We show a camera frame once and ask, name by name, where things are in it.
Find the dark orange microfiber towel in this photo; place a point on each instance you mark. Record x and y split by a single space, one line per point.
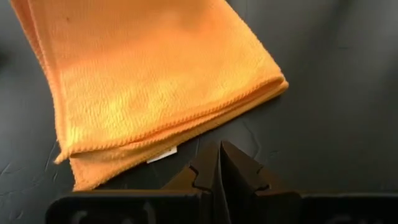
155 77

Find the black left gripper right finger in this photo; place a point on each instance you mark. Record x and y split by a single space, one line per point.
311 208

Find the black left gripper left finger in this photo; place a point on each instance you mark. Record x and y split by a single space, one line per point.
124 208

